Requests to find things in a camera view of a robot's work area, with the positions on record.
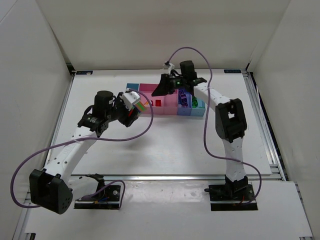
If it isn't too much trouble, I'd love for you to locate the red striped lego block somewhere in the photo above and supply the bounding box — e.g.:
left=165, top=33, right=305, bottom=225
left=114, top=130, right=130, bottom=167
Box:
left=129, top=101, right=146, bottom=116

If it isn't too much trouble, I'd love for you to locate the red lego brick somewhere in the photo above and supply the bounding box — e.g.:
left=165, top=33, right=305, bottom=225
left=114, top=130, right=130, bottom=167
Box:
left=155, top=99, right=162, bottom=107

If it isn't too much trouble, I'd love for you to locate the small purple lego block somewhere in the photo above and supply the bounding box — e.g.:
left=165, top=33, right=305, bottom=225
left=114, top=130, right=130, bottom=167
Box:
left=180, top=96, right=189, bottom=108

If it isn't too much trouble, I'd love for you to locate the green lego brick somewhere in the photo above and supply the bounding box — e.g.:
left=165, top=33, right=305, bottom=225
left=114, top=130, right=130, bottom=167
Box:
left=191, top=96, right=198, bottom=108

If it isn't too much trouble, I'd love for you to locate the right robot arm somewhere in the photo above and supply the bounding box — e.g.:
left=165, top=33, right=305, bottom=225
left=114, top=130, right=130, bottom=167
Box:
left=151, top=60, right=248, bottom=199

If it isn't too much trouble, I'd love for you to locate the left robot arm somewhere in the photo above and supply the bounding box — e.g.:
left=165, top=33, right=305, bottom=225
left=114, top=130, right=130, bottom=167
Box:
left=29, top=90, right=141, bottom=215

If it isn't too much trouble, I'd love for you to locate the small pink bin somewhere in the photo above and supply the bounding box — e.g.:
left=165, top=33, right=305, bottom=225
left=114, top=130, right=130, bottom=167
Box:
left=164, top=93, right=178, bottom=116

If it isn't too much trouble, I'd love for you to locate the left light blue bin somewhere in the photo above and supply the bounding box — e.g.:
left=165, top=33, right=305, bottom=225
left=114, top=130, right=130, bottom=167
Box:
left=126, top=83, right=139, bottom=91

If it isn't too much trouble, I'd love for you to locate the light blue bin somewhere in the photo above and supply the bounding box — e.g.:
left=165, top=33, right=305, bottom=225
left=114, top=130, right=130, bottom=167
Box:
left=126, top=83, right=139, bottom=91
left=190, top=98, right=206, bottom=117

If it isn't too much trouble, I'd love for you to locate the dark blue bin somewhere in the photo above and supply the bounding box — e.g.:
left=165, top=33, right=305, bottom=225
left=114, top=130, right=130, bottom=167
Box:
left=177, top=88, right=192, bottom=116

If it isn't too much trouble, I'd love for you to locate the right light blue bin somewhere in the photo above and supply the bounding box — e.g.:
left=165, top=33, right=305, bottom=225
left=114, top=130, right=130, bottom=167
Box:
left=190, top=98, right=206, bottom=117

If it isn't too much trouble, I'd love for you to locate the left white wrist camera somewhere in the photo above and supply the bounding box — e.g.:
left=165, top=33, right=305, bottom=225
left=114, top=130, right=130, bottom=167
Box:
left=120, top=89, right=141, bottom=110

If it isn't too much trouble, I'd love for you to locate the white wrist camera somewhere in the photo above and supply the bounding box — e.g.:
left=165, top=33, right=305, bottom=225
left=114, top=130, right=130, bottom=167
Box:
left=163, top=61, right=175, bottom=76
left=120, top=89, right=141, bottom=110

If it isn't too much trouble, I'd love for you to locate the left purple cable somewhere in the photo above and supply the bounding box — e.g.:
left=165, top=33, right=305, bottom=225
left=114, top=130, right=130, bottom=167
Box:
left=9, top=88, right=154, bottom=210

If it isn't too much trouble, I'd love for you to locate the purple cable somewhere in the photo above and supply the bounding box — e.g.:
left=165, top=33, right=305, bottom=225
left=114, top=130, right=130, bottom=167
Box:
left=9, top=88, right=154, bottom=210
left=168, top=46, right=262, bottom=205

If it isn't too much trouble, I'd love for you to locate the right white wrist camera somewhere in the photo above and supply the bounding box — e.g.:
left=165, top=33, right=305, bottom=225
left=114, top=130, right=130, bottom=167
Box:
left=163, top=61, right=175, bottom=76

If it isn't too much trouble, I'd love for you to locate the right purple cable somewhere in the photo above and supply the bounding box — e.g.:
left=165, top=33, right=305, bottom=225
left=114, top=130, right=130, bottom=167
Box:
left=168, top=46, right=262, bottom=205

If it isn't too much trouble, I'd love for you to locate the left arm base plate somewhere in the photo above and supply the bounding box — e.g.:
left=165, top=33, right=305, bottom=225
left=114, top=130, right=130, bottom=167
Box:
left=70, top=173, right=126, bottom=210

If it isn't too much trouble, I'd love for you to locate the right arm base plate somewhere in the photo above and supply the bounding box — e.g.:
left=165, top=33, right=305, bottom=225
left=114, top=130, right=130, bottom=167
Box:
left=204, top=184, right=258, bottom=212

